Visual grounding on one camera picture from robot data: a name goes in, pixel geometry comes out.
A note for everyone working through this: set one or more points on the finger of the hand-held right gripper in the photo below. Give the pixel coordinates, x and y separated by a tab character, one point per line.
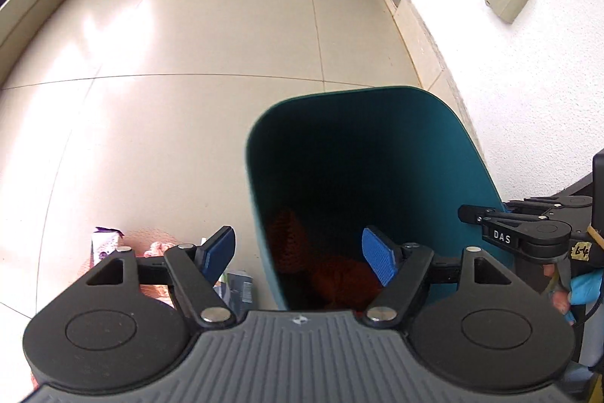
533	237
566	202

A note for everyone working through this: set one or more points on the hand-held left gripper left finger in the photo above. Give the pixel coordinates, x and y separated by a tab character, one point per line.
218	249

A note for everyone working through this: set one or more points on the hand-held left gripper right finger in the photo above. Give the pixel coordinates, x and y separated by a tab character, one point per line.
380	254

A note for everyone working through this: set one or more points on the white purple biscuit packet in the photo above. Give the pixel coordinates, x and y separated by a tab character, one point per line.
104	245

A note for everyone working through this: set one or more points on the teal plastic bin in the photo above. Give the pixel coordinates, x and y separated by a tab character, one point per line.
377	134

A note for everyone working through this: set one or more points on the person's right hand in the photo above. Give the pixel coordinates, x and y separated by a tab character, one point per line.
560	300

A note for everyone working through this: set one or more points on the orange mesh net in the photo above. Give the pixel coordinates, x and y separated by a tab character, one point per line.
288	237
342	280

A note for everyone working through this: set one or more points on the grey foil packet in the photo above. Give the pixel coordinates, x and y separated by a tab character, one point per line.
240	289

